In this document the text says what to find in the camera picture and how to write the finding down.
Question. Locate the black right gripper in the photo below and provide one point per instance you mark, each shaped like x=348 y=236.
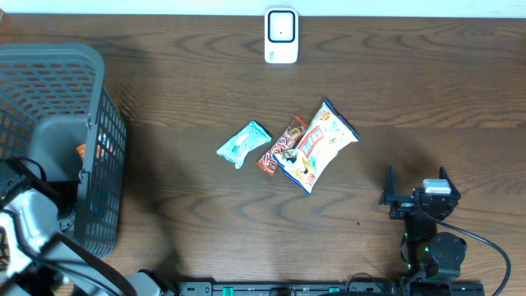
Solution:
x=403 y=205

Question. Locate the cream snack chips bag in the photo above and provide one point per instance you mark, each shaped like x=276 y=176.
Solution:
x=328 y=133

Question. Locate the orange Top chocolate bar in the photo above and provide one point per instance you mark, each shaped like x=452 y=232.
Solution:
x=287 y=140

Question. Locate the mint green wipes pack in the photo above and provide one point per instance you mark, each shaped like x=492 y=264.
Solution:
x=236 y=149

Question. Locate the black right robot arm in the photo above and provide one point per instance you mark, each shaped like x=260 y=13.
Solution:
x=431 y=255

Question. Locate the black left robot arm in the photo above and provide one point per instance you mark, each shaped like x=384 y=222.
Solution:
x=37 y=258

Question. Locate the white barcode scanner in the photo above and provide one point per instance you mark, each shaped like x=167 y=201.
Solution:
x=281 y=36

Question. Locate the orange snack packet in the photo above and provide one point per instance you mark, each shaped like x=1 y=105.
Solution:
x=81 y=151

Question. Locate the grey plastic shopping basket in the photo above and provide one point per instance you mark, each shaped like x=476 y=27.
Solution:
x=53 y=100

